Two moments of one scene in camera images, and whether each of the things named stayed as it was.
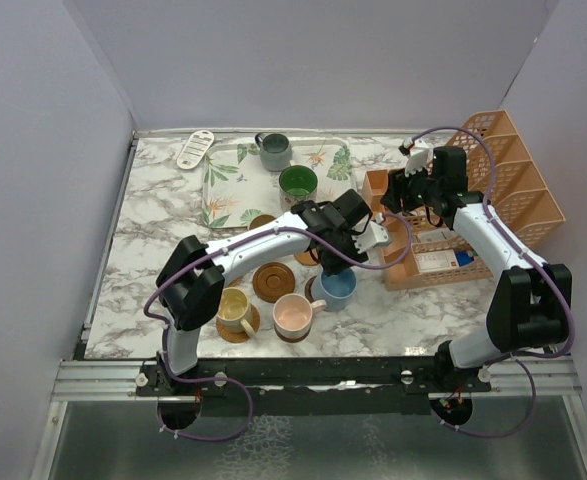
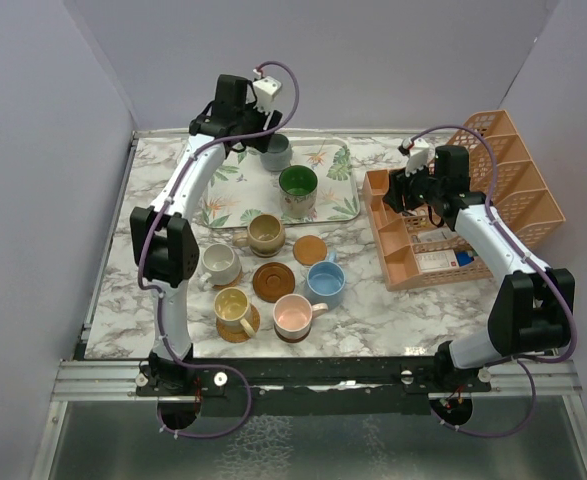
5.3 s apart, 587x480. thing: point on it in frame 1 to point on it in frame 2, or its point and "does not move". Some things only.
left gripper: [332, 266] to [261, 117]
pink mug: [292, 315] does not move
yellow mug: [235, 312] does not move
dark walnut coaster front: [292, 340] does not move
